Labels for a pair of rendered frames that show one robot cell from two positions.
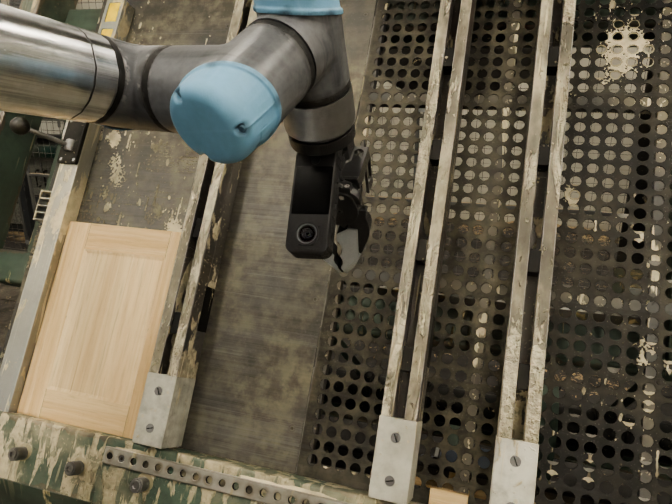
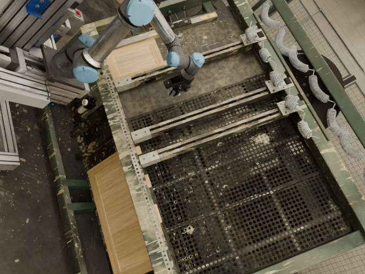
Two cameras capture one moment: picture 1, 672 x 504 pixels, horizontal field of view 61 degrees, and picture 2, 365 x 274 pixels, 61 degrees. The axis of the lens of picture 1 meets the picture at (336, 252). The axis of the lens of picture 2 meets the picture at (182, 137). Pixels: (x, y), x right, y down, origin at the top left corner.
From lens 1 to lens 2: 1.23 m
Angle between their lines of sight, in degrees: 8
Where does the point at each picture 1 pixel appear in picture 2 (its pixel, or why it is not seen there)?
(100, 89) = (167, 41)
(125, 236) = (157, 53)
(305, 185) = (175, 78)
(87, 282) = (142, 50)
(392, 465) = (139, 134)
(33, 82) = (161, 35)
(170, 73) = (174, 49)
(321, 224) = (170, 84)
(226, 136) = (169, 61)
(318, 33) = (193, 65)
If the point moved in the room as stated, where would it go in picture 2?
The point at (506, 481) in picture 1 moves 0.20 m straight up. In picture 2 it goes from (148, 155) to (171, 141)
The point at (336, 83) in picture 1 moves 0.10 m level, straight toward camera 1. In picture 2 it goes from (190, 72) to (183, 71)
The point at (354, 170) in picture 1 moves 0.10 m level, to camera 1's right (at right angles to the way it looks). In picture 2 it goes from (184, 86) to (193, 100)
